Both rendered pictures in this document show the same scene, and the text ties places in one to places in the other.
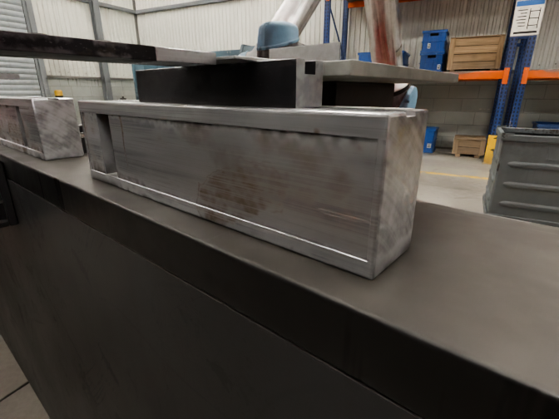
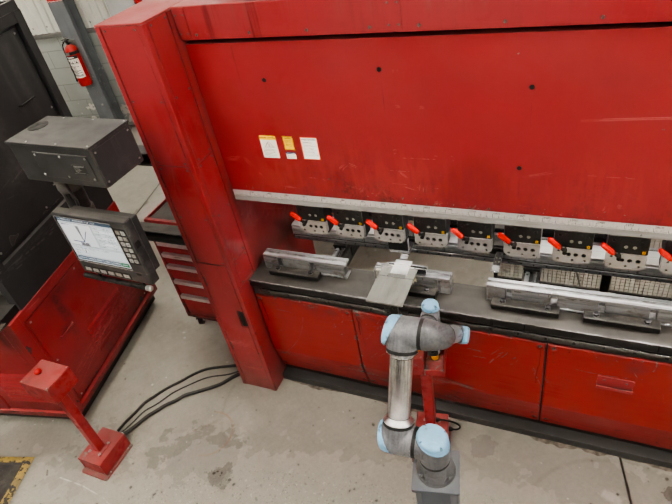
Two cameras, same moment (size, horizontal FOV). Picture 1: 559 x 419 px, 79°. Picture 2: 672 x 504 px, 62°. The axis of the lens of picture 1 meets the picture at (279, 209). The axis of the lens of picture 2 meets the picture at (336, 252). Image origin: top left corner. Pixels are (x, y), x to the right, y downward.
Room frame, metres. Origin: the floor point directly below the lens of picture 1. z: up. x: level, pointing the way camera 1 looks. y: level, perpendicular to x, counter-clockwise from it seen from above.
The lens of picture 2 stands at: (2.31, -0.67, 2.80)
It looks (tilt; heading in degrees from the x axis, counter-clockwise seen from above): 38 degrees down; 169
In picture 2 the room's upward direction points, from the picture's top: 12 degrees counter-clockwise
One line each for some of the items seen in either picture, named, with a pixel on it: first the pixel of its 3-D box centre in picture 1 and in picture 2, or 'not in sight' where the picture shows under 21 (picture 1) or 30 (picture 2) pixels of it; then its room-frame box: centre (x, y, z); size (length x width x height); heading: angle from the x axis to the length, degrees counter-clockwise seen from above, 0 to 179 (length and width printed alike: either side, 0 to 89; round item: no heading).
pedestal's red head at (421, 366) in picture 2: not in sight; (424, 350); (0.64, -0.03, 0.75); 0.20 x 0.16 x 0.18; 59
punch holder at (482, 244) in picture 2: not in sight; (476, 231); (0.53, 0.32, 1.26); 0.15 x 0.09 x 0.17; 50
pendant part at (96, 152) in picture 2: not in sight; (106, 211); (-0.16, -1.23, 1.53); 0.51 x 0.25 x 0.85; 48
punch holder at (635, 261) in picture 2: not in sight; (626, 247); (0.92, 0.77, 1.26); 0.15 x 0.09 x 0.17; 50
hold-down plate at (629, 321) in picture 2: not in sight; (620, 321); (0.98, 0.76, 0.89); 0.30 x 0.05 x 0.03; 50
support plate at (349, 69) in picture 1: (337, 76); (392, 285); (0.40, -0.06, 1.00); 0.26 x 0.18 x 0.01; 140
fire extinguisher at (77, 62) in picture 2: not in sight; (75, 61); (-4.95, -1.86, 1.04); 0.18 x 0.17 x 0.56; 62
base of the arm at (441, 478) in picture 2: not in sight; (435, 462); (1.23, -0.25, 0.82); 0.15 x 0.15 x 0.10
